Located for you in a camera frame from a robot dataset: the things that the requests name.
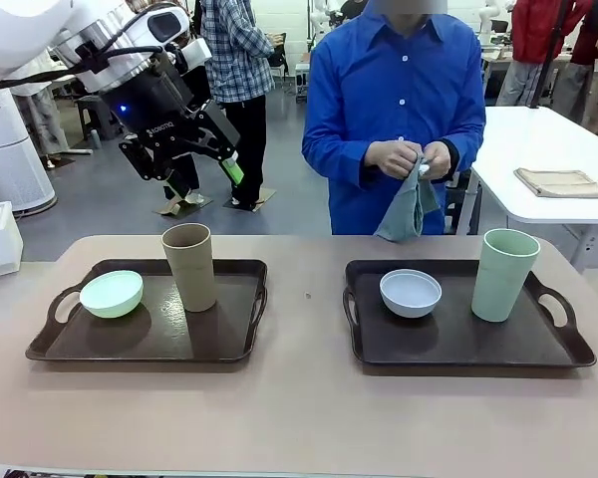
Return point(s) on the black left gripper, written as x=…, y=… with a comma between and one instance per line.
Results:
x=149, y=104

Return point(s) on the tan brown tall cup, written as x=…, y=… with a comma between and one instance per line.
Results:
x=194, y=279

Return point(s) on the mint green bowl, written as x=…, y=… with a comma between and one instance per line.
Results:
x=112, y=296

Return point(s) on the teal cloth mat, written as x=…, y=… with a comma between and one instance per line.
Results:
x=403, y=214

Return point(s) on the pale grey-blue bowl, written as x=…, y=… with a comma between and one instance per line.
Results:
x=411, y=296

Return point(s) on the light green tall cup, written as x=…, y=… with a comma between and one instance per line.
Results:
x=501, y=284

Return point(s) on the beige cloth mat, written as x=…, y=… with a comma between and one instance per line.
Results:
x=560, y=183

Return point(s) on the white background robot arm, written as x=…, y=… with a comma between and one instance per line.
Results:
x=489, y=20

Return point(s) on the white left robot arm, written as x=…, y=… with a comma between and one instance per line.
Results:
x=10, y=30

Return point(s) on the person's right forearm blue sleeve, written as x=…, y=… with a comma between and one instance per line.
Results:
x=334, y=154

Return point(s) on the person's left forearm blue sleeve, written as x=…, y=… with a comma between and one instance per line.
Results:
x=471, y=152

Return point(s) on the dark brown serving tray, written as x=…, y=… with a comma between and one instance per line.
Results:
x=104, y=343
x=453, y=343

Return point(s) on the person's right hand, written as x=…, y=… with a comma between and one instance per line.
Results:
x=391, y=159

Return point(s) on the person's left hand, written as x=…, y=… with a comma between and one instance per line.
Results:
x=439, y=159

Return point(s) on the flat cardboard floor piece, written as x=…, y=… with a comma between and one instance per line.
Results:
x=199, y=201
x=261, y=196

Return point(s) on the small grey bottle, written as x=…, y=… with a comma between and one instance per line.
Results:
x=95, y=139

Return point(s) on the grey plastic stool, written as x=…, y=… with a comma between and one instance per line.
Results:
x=92, y=112

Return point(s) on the person in blue plaid shirt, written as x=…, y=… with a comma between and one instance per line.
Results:
x=239, y=55

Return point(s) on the person in white coat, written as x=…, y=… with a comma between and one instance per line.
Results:
x=42, y=124

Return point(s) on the white air purifier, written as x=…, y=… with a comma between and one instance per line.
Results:
x=10, y=164

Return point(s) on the grey step stool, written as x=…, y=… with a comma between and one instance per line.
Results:
x=461, y=209

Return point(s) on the white side table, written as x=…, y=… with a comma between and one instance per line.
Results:
x=538, y=144

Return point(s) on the person in red jacket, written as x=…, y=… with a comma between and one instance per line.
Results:
x=533, y=30

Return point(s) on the black vertical pole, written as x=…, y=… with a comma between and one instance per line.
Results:
x=548, y=55

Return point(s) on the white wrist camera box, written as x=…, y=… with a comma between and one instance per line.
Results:
x=197, y=52

